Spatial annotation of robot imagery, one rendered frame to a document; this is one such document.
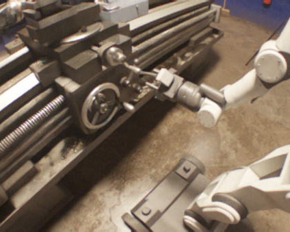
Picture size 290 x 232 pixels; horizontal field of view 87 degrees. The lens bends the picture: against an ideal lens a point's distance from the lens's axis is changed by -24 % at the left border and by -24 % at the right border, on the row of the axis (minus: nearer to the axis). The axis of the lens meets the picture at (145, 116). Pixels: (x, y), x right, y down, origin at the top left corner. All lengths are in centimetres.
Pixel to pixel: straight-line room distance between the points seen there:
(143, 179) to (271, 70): 111
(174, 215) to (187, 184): 20
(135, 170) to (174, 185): 37
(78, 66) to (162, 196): 79
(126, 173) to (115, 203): 24
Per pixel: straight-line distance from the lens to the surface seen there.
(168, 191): 112
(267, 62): 46
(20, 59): 116
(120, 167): 141
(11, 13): 93
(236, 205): 63
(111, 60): 74
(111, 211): 130
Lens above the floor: 124
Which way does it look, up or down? 48 degrees down
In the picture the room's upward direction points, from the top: 2 degrees counter-clockwise
